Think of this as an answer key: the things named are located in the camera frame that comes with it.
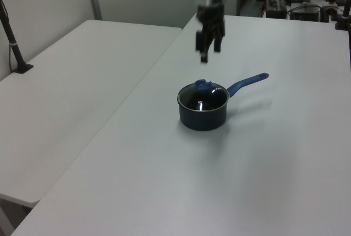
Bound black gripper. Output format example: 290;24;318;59
195;3;227;64

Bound dark computer box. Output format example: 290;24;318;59
290;5;322;22

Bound black clamped pole white tie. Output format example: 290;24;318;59
0;0;34;74

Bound glass lid blue knob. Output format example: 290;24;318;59
177;78;229;112

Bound dark blue saucepan blue handle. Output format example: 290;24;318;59
177;72;270;132

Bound dark box green parts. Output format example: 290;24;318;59
265;0;287;19

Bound white side table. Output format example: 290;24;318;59
0;19;183;204

